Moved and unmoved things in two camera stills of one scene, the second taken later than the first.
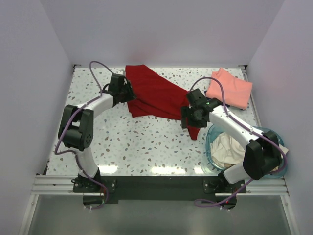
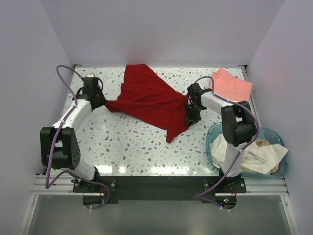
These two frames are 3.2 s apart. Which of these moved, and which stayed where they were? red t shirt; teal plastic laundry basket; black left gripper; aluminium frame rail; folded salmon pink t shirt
Moved: red t shirt; black left gripper
Stayed: teal plastic laundry basket; folded salmon pink t shirt; aluminium frame rail
